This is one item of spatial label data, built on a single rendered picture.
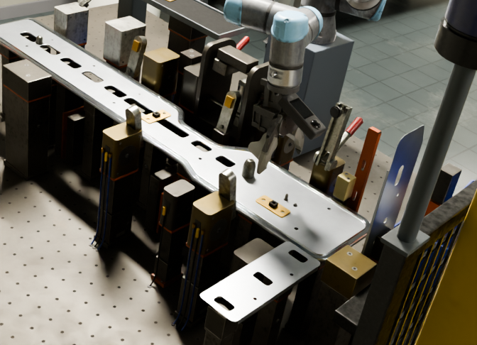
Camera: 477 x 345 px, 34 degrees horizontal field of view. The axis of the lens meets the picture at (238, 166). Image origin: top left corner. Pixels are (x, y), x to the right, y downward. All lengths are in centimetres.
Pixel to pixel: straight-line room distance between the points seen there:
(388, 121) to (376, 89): 39
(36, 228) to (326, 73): 104
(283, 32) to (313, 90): 91
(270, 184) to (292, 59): 40
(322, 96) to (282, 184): 70
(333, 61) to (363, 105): 215
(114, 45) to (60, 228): 58
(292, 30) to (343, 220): 50
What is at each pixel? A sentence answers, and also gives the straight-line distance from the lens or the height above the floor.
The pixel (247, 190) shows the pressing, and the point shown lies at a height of 100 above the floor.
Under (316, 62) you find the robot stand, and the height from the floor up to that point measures 106.
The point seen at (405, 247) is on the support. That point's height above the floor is 156.
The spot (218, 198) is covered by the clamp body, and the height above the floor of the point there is 104.
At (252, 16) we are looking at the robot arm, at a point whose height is 141.
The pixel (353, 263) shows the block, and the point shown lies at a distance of 164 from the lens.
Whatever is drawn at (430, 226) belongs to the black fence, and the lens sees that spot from 93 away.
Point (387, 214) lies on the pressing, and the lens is 170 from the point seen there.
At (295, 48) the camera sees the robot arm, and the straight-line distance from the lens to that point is 164.
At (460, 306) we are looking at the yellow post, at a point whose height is 143.
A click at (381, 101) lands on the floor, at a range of 478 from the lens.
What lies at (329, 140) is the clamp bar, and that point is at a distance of 193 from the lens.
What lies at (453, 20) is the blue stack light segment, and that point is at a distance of 75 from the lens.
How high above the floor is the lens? 206
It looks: 33 degrees down
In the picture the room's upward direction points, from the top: 11 degrees clockwise
